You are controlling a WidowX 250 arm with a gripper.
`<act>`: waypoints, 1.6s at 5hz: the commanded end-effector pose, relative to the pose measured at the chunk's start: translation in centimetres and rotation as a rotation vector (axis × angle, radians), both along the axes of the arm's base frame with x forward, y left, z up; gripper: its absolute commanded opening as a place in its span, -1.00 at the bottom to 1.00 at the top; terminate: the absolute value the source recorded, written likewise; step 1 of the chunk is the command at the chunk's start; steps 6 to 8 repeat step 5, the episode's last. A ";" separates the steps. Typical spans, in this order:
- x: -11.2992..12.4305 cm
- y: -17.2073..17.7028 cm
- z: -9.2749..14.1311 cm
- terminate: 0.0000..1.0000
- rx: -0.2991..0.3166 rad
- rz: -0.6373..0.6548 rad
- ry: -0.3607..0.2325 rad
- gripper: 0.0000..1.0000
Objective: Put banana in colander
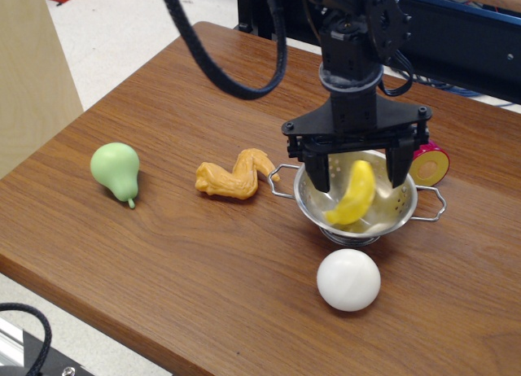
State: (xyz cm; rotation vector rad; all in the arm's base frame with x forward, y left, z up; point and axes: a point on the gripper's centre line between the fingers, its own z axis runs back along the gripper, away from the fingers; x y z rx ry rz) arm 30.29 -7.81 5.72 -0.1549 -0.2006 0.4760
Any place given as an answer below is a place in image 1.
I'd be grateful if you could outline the tan toy chicken wing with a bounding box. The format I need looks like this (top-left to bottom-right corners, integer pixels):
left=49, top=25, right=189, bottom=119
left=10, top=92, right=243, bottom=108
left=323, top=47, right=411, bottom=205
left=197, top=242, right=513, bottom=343
left=195, top=148, right=275, bottom=200

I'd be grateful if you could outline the dark blue metal frame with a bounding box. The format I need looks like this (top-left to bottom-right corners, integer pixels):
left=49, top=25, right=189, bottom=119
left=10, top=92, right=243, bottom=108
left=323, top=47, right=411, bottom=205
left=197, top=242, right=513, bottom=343
left=237, top=0, right=521, bottom=106

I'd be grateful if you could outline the light plywood panel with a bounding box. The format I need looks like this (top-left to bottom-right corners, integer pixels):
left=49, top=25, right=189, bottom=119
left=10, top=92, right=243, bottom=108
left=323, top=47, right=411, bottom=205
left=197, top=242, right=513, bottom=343
left=1, top=0, right=83, bottom=176

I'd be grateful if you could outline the small steel colander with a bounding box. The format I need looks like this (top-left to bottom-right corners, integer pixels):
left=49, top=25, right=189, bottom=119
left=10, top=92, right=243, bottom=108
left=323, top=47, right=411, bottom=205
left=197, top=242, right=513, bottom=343
left=268, top=151, right=447, bottom=247

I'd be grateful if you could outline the white toy egg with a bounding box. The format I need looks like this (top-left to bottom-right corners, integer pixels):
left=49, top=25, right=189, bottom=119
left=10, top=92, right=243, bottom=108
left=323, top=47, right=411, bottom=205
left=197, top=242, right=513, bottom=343
left=317, top=249, right=381, bottom=312

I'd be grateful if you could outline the black metal base bracket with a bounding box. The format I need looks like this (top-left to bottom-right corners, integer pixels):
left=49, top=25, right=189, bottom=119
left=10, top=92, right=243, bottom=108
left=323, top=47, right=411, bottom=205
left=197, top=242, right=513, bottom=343
left=0, top=330, right=97, bottom=376

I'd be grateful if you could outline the black braided cable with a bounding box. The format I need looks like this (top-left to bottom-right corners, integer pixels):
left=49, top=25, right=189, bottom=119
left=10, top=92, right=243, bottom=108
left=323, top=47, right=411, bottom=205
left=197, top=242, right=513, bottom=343
left=157, top=0, right=289, bottom=101

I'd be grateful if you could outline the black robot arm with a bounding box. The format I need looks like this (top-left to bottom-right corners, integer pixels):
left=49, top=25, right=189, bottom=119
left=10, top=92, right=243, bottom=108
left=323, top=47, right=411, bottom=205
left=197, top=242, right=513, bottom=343
left=282, top=0, right=432, bottom=192

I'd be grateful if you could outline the red halved toy fruit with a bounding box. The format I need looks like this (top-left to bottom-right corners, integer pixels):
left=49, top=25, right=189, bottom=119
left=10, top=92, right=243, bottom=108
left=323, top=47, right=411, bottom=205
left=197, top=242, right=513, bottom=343
left=409, top=140, right=450, bottom=186

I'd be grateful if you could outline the yellow toy banana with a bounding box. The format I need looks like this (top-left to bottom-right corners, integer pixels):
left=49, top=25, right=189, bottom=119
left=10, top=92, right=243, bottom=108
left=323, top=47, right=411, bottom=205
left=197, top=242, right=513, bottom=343
left=324, top=160, right=376, bottom=225

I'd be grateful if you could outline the green toy pear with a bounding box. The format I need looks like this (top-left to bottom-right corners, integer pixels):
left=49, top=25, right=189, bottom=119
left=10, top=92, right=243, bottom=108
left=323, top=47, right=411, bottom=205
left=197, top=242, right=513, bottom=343
left=90, top=142, right=140, bottom=209

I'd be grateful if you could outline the blue cable bundle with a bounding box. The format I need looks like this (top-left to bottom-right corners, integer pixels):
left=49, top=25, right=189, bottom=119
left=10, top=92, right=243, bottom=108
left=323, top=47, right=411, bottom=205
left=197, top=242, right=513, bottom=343
left=390, top=66, right=514, bottom=108

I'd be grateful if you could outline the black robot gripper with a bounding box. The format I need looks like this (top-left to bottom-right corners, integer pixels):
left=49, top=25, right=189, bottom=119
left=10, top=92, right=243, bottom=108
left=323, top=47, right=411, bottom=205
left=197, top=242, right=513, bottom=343
left=282, top=87, right=432, bottom=193

